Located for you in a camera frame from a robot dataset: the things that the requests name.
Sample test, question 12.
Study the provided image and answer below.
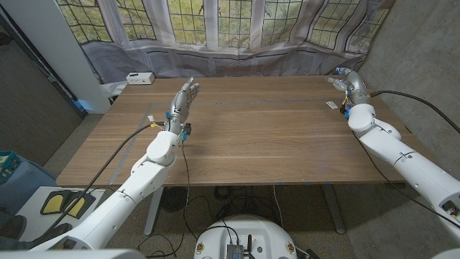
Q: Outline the white power outlet box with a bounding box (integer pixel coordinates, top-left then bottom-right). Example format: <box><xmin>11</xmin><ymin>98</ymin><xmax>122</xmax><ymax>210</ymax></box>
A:
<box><xmin>125</xmin><ymin>71</ymin><xmax>156</xmax><ymax>86</ymax></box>

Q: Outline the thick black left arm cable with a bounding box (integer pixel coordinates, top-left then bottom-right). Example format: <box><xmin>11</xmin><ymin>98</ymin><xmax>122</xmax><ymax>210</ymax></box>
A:
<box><xmin>34</xmin><ymin>122</ymin><xmax>168</xmax><ymax>247</ymax></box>

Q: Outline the white floor board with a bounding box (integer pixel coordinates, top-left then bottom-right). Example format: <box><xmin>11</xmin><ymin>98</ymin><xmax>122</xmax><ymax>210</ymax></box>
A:
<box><xmin>16</xmin><ymin>186</ymin><xmax>107</xmax><ymax>242</ymax></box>

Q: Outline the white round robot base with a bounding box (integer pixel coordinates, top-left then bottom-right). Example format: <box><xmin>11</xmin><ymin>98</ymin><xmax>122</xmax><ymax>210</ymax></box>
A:
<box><xmin>193</xmin><ymin>214</ymin><xmax>298</xmax><ymax>259</ymax></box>

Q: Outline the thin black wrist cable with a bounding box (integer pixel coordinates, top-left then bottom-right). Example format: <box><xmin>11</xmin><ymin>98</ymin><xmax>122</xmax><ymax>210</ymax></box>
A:
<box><xmin>351</xmin><ymin>132</ymin><xmax>460</xmax><ymax>230</ymax></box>
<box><xmin>175</xmin><ymin>140</ymin><xmax>191</xmax><ymax>259</ymax></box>

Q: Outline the printed window backdrop cloth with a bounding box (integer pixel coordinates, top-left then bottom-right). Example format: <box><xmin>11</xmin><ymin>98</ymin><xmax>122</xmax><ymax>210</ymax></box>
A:
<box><xmin>55</xmin><ymin>0</ymin><xmax>396</xmax><ymax>86</ymax></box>

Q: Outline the yellow black foot pedal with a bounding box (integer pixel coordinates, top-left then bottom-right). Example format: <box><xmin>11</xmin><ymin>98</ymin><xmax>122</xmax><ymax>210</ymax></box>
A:
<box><xmin>63</xmin><ymin>191</ymin><xmax>97</xmax><ymax>219</ymax></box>
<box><xmin>40</xmin><ymin>190</ymin><xmax>70</xmax><ymax>216</ymax></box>

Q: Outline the black shoe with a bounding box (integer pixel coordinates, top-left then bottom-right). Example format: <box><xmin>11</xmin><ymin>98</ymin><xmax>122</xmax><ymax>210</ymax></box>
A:
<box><xmin>0</xmin><ymin>214</ymin><xmax>27</xmax><ymax>240</ymax></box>
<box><xmin>31</xmin><ymin>222</ymin><xmax>73</xmax><ymax>250</ymax></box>

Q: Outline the black floor cable bundle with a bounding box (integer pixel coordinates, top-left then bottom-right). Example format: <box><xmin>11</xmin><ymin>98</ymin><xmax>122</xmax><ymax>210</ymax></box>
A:
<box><xmin>213</xmin><ymin>185</ymin><xmax>274</xmax><ymax>217</ymax></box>

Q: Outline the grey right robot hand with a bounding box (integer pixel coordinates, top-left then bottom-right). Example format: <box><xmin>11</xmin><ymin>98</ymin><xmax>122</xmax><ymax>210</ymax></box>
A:
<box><xmin>326</xmin><ymin>67</ymin><xmax>371</xmax><ymax>107</ymax></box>

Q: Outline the thin black left wrist cable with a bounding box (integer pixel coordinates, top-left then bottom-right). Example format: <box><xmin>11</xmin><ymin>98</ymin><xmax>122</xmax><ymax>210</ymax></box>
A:
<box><xmin>175</xmin><ymin>140</ymin><xmax>191</xmax><ymax>259</ymax></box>

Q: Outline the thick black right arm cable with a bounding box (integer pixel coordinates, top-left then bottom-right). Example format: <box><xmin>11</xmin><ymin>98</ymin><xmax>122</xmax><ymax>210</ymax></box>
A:
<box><xmin>369</xmin><ymin>89</ymin><xmax>460</xmax><ymax>135</ymax></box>

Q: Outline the white square pillar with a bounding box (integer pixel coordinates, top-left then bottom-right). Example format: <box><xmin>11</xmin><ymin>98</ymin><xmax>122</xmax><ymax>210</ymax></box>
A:
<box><xmin>0</xmin><ymin>0</ymin><xmax>111</xmax><ymax>114</ymax></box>

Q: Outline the grey table leg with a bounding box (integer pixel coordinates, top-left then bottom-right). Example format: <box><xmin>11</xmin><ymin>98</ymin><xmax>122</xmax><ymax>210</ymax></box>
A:
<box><xmin>321</xmin><ymin>183</ymin><xmax>346</xmax><ymax>235</ymax></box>

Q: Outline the grey metal computer box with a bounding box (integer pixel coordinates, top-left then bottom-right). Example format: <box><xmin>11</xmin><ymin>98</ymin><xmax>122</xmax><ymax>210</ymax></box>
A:
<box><xmin>226</xmin><ymin>243</ymin><xmax>245</xmax><ymax>259</ymax></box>

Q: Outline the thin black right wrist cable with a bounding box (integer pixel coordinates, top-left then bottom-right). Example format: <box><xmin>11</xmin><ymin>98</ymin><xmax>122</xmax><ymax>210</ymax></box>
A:
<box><xmin>351</xmin><ymin>132</ymin><xmax>460</xmax><ymax>230</ymax></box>

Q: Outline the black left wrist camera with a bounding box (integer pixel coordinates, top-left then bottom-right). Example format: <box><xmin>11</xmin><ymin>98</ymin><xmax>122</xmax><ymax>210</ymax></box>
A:
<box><xmin>181</xmin><ymin>122</ymin><xmax>193</xmax><ymax>142</ymax></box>

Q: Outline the black round floor fan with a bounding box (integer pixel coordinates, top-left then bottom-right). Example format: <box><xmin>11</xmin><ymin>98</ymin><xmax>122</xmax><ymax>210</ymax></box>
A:
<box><xmin>160</xmin><ymin>186</ymin><xmax>190</xmax><ymax>213</ymax></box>

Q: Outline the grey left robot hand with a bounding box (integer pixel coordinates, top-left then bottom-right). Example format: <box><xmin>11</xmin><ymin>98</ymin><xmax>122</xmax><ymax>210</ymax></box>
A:
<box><xmin>165</xmin><ymin>76</ymin><xmax>201</xmax><ymax>136</ymax></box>

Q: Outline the white table leg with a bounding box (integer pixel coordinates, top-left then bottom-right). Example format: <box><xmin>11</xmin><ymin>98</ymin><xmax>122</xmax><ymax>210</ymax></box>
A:
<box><xmin>144</xmin><ymin>186</ymin><xmax>165</xmax><ymax>237</ymax></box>

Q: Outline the blue padded seat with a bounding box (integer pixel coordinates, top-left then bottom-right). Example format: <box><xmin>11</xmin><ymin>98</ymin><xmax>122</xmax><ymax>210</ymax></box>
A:
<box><xmin>0</xmin><ymin>154</ymin><xmax>58</xmax><ymax>217</ymax></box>

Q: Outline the teal plastic basket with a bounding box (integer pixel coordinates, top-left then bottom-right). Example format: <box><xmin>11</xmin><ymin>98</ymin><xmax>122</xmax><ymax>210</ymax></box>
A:
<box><xmin>0</xmin><ymin>150</ymin><xmax>21</xmax><ymax>184</ymax></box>

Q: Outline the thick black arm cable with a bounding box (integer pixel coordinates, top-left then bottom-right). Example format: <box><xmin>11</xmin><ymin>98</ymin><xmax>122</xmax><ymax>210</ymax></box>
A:
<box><xmin>34</xmin><ymin>122</ymin><xmax>168</xmax><ymax>247</ymax></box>
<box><xmin>369</xmin><ymin>89</ymin><xmax>460</xmax><ymax>135</ymax></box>

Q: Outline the white floor cable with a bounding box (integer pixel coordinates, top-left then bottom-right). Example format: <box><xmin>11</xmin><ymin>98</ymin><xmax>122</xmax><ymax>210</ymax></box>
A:
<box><xmin>272</xmin><ymin>185</ymin><xmax>285</xmax><ymax>230</ymax></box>

